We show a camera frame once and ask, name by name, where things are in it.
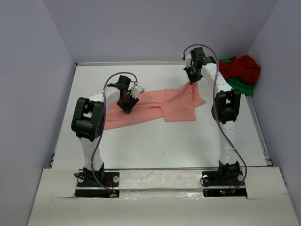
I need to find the pink t shirt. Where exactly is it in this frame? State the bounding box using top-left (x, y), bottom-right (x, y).
top-left (104, 82), bottom-right (206, 130)

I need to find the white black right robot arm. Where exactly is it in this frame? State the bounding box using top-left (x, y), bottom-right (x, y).
top-left (182, 44), bottom-right (245, 188)

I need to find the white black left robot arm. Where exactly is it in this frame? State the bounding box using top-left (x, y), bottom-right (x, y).
top-left (71, 72), bottom-right (144, 190)

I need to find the green t shirt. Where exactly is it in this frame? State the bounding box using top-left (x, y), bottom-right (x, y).
top-left (219, 58), bottom-right (254, 96)

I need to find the red t shirt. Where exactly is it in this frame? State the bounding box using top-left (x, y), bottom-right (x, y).
top-left (219, 55), bottom-right (261, 85)

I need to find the white foam strip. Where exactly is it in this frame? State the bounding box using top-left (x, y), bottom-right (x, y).
top-left (119, 169), bottom-right (203, 199)

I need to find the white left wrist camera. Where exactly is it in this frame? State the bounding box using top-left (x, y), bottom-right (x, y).
top-left (129, 81), bottom-right (144, 98)

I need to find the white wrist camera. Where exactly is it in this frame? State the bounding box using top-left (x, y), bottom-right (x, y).
top-left (182, 54), bottom-right (193, 68)
top-left (129, 81), bottom-right (144, 98)

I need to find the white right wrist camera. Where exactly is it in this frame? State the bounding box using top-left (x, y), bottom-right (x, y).
top-left (182, 54), bottom-right (193, 68)

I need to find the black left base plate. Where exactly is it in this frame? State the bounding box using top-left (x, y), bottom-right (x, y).
top-left (74, 170), bottom-right (120, 198)

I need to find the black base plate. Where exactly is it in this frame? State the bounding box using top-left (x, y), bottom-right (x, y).
top-left (74, 170), bottom-right (120, 198)
top-left (200, 170), bottom-right (247, 198)

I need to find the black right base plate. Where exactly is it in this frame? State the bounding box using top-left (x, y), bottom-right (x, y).
top-left (200, 170), bottom-right (247, 198)

